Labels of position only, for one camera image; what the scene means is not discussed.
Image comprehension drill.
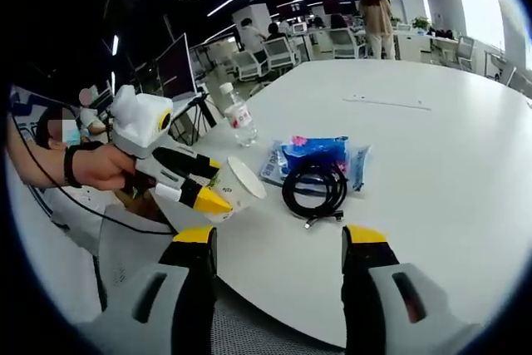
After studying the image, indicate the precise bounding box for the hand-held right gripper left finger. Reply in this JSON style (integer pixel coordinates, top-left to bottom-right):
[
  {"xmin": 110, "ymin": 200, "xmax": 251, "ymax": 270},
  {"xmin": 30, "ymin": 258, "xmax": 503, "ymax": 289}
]
[{"xmin": 76, "ymin": 224, "xmax": 218, "ymax": 355}]

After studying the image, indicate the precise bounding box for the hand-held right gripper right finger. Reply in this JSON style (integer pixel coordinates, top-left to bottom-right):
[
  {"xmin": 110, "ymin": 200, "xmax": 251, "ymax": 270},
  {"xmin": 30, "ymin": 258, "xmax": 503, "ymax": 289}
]
[{"xmin": 341, "ymin": 224, "xmax": 485, "ymax": 355}]

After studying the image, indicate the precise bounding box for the white paper cup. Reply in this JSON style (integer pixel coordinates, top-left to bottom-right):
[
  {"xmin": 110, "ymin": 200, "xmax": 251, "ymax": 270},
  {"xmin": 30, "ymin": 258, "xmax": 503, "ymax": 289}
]
[{"xmin": 205, "ymin": 155, "xmax": 267, "ymax": 223}]

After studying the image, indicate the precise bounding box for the clear plastic water bottle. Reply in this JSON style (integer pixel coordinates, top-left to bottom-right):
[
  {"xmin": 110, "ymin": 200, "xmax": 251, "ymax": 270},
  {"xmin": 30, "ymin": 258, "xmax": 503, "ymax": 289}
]
[{"xmin": 219, "ymin": 82, "xmax": 259, "ymax": 148}]

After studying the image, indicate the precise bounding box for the clear printed plastic bag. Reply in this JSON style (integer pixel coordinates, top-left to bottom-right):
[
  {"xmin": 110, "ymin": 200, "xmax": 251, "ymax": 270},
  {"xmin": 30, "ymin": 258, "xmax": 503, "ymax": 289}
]
[{"xmin": 258, "ymin": 137, "xmax": 373, "ymax": 193}]

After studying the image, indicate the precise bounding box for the blue floral tissue packet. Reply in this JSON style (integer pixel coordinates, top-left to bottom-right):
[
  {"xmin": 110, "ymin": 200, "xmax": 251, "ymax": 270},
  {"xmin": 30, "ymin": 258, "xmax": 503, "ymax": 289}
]
[{"xmin": 278, "ymin": 134, "xmax": 351, "ymax": 174}]

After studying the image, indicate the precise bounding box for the person's left hand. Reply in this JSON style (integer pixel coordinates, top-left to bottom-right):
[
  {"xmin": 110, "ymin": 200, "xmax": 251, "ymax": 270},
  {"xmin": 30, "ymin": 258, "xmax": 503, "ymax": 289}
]
[{"xmin": 80, "ymin": 141, "xmax": 137, "ymax": 192}]

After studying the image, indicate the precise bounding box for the white laptop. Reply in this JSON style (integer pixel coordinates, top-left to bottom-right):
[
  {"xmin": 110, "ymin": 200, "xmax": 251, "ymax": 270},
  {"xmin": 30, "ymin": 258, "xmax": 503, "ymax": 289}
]
[{"xmin": 154, "ymin": 32, "xmax": 207, "ymax": 115}]

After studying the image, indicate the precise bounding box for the grey mesh office chair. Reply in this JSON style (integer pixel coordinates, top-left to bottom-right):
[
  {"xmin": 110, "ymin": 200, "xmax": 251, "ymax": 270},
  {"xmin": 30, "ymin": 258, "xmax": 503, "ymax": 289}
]
[{"xmin": 93, "ymin": 221, "xmax": 346, "ymax": 355}]

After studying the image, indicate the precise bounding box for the black wristband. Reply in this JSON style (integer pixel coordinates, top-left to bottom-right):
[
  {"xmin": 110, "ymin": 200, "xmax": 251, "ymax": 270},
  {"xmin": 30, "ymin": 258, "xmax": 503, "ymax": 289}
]
[{"xmin": 62, "ymin": 145, "xmax": 84, "ymax": 189}]

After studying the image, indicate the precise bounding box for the white table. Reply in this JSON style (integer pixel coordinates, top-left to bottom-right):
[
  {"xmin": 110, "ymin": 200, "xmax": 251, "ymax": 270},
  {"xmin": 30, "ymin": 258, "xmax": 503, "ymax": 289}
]
[{"xmin": 155, "ymin": 58, "xmax": 532, "ymax": 350}]

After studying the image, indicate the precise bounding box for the white office chair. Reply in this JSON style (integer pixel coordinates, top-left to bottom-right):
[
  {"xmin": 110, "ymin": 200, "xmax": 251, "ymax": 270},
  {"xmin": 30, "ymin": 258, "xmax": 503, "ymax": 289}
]
[
  {"xmin": 264, "ymin": 37, "xmax": 300, "ymax": 71},
  {"xmin": 232, "ymin": 50, "xmax": 271, "ymax": 81},
  {"xmin": 456, "ymin": 35, "xmax": 475, "ymax": 71},
  {"xmin": 484, "ymin": 51, "xmax": 519, "ymax": 86},
  {"xmin": 328, "ymin": 27, "xmax": 367, "ymax": 60}
]

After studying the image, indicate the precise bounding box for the person's white shirt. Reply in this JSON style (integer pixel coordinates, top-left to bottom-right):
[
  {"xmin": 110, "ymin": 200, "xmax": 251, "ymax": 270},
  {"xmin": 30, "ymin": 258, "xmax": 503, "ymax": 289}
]
[{"xmin": 6, "ymin": 180, "xmax": 178, "ymax": 325}]

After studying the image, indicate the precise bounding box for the green potted plant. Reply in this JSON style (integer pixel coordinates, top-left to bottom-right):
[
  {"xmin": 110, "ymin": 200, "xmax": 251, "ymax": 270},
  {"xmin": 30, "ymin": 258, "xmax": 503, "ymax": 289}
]
[{"xmin": 411, "ymin": 16, "xmax": 432, "ymax": 34}]

